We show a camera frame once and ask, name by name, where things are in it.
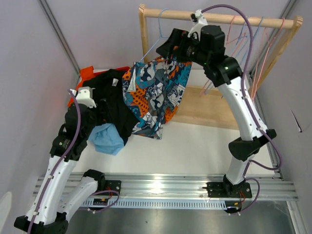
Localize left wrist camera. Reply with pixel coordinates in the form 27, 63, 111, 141
71, 86, 97, 109

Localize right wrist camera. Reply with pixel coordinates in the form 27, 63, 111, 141
188, 9, 208, 39

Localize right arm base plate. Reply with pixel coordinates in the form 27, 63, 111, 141
202, 181, 252, 198

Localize patterned blue orange shorts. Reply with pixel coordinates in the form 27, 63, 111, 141
122, 57, 192, 139

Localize light blue shorts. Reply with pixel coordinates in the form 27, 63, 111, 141
88, 123, 125, 156

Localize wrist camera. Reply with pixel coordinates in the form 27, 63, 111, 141
188, 9, 208, 39
71, 86, 97, 109

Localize black shorts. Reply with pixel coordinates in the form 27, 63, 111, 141
83, 69, 139, 139

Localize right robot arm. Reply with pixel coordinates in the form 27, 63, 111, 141
156, 25, 276, 197

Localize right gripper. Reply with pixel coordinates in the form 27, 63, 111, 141
156, 29, 210, 67

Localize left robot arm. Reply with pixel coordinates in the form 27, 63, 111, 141
14, 100, 106, 234

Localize wooden clothes rack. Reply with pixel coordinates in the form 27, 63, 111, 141
138, 4, 303, 130

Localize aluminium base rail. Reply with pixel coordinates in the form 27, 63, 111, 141
33, 172, 299, 210

